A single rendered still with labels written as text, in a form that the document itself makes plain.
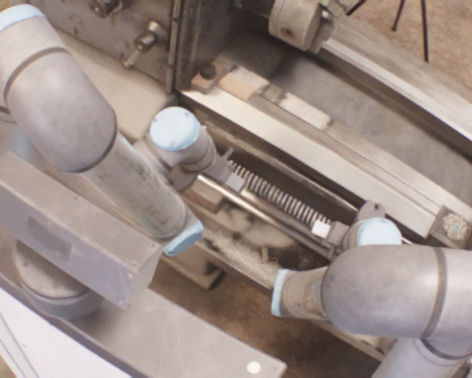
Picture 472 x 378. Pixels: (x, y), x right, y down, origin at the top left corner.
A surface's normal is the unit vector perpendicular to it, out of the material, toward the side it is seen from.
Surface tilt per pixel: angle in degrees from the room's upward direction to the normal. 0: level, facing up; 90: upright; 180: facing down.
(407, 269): 28
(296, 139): 36
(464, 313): 45
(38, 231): 61
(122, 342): 0
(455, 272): 5
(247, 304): 0
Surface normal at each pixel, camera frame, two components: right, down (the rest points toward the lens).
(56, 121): 0.22, 0.38
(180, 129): -0.16, -0.30
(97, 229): 0.33, -0.78
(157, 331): 0.11, -0.48
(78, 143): 0.38, 0.57
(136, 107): -0.18, -0.04
